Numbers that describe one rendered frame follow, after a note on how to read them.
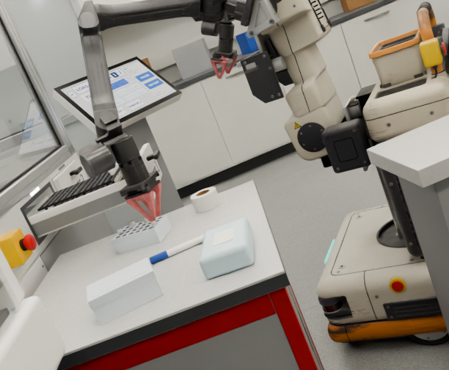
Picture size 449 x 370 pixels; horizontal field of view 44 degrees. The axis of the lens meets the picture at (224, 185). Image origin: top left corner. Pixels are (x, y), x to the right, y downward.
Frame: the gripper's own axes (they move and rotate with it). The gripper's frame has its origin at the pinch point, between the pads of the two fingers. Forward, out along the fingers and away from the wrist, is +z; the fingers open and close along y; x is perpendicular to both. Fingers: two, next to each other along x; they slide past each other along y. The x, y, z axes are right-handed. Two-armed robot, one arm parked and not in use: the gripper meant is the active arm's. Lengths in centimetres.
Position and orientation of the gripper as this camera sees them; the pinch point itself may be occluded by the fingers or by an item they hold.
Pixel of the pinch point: (154, 215)
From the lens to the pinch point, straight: 135.3
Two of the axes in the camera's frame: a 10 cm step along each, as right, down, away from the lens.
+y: -2.4, 3.4, -9.1
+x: 9.0, -2.8, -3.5
